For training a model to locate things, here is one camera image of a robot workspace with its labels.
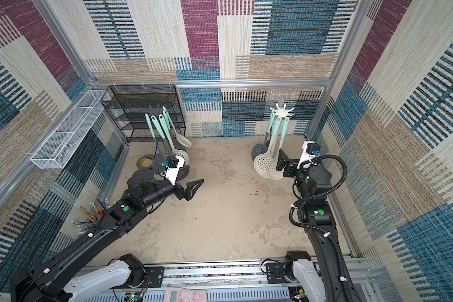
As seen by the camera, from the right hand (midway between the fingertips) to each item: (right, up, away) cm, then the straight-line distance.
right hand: (294, 154), depth 70 cm
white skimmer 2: (-8, -5, +23) cm, 25 cm away
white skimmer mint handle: (-50, +8, +33) cm, 60 cm away
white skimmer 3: (-3, -9, +19) cm, 21 cm away
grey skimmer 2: (-7, +4, +30) cm, 31 cm away
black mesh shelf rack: (-78, +28, +35) cm, 90 cm away
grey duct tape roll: (-73, -4, +40) cm, 83 cm away
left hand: (-37, -7, -1) cm, 37 cm away
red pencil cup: (-81, -25, +9) cm, 85 cm away
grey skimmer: (-51, +3, +15) cm, 53 cm away
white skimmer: (-50, +1, +22) cm, 54 cm away
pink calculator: (-42, -51, -1) cm, 66 cm away
